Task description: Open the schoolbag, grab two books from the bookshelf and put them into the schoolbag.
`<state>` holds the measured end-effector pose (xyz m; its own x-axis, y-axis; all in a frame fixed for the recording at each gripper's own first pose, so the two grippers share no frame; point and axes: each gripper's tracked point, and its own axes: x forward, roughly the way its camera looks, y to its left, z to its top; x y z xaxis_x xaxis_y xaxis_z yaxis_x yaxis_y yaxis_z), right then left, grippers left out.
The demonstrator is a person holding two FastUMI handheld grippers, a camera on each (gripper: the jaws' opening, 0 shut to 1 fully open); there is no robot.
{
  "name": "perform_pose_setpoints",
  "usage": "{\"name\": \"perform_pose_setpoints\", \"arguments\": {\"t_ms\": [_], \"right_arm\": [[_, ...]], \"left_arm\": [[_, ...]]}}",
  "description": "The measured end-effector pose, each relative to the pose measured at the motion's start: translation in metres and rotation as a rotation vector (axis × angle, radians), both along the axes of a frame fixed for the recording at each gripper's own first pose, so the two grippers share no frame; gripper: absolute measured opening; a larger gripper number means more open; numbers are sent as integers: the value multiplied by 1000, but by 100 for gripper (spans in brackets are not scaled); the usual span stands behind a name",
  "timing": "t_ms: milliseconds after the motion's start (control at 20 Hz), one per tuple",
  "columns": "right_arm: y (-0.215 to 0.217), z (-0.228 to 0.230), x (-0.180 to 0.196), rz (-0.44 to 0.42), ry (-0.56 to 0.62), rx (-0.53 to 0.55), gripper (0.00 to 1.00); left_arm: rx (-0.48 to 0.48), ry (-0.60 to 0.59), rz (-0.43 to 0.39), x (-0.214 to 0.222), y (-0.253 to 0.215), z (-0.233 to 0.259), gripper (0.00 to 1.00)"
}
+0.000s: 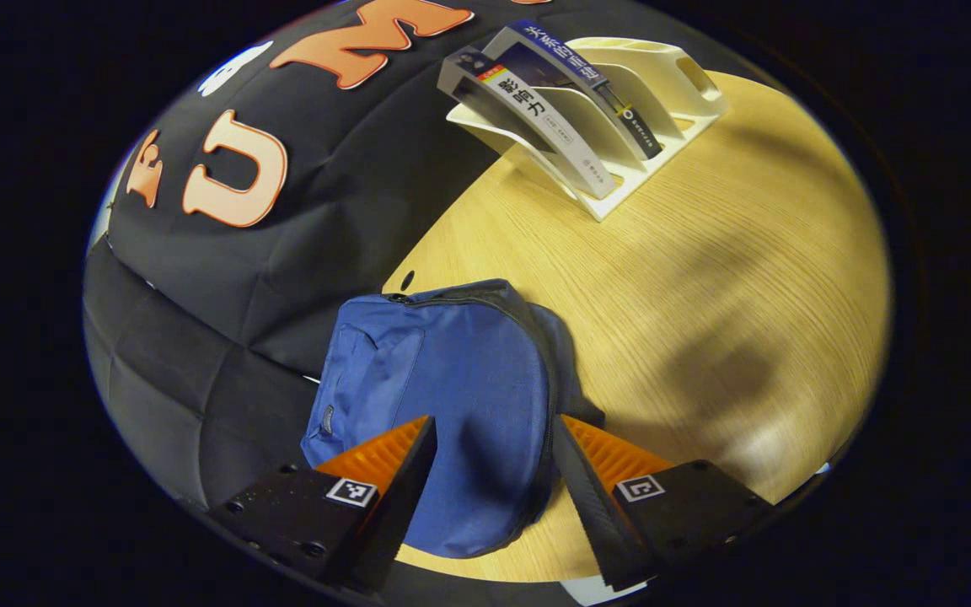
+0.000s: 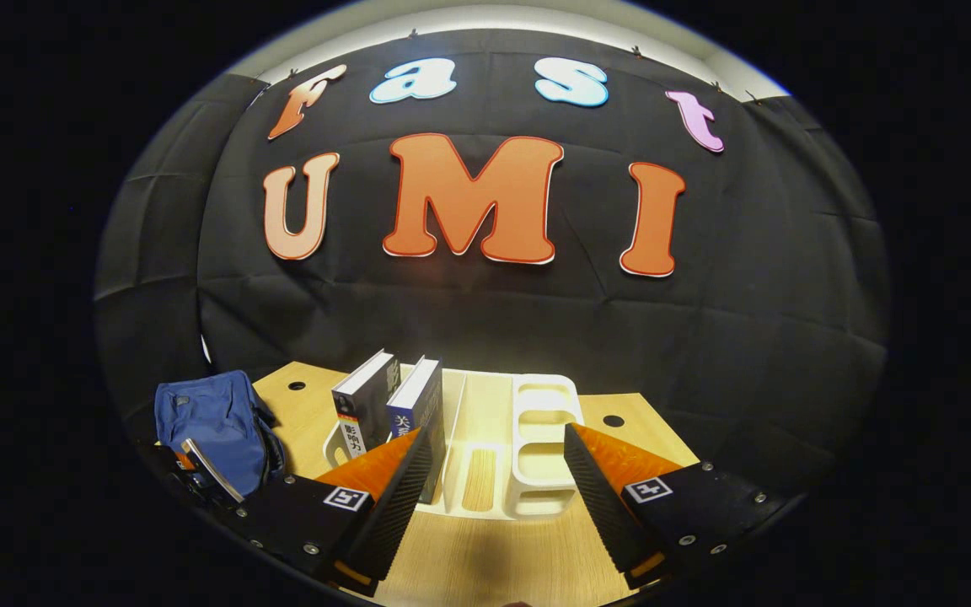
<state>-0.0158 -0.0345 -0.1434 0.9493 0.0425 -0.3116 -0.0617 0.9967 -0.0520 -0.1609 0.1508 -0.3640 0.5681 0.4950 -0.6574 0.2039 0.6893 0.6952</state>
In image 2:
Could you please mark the blue book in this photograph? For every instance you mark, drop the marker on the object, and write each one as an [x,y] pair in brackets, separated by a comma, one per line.
[420,405]

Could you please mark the white bookshelf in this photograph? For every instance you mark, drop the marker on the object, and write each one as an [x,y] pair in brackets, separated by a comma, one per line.
[544,438]

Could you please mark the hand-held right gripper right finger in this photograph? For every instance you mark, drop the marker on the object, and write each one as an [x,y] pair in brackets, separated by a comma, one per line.
[599,497]

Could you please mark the blue schoolbag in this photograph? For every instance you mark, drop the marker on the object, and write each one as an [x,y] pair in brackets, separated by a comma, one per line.
[216,421]

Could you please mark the grey and black book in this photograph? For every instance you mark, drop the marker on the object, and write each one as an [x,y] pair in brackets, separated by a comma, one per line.
[363,413]

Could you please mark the black backdrop cloth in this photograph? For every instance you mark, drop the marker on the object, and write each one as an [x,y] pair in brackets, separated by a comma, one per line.
[747,320]

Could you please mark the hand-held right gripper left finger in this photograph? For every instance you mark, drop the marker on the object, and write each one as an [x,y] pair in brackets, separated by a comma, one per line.
[388,514]

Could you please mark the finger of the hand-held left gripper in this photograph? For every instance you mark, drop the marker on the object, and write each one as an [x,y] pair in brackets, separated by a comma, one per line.
[211,472]

